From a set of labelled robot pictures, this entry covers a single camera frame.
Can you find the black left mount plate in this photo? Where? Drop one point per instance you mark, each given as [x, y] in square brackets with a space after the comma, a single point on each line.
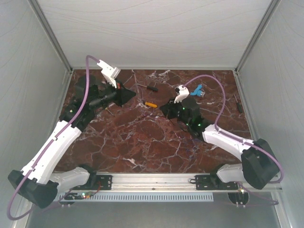
[101, 182]

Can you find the black mount plate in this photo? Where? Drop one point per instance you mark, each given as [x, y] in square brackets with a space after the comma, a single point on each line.
[207, 182]
[101, 182]

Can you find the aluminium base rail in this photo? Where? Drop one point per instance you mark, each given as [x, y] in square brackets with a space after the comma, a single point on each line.
[168, 182]

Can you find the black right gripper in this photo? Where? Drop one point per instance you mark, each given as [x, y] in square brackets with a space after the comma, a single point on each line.
[167, 109]

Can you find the yellow handled screwdriver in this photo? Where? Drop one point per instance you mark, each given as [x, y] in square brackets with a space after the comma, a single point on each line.
[149, 104]

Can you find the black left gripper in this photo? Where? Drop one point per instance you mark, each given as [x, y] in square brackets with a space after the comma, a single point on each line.
[124, 95]

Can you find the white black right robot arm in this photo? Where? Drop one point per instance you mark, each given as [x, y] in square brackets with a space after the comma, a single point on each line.
[258, 165]

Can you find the black handled screwdriver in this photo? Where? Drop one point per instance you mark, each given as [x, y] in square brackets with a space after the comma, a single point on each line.
[149, 87]

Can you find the grey slotted cable duct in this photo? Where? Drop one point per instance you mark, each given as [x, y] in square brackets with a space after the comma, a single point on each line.
[141, 197]

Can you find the small black screwdriver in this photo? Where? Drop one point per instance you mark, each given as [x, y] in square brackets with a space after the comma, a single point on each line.
[238, 104]

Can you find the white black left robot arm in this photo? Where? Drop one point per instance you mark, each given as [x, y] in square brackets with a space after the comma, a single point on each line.
[39, 184]

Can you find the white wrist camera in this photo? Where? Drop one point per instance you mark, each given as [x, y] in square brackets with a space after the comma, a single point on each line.
[182, 93]
[110, 73]

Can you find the black right mount plate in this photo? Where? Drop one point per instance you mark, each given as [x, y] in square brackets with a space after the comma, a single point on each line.
[207, 182]

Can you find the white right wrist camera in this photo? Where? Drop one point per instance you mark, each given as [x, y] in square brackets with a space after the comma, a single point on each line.
[182, 93]

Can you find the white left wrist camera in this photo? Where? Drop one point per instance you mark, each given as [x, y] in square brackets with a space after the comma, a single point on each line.
[110, 73]

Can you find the blue plastic connector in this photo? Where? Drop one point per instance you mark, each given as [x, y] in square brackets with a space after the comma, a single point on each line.
[198, 91]

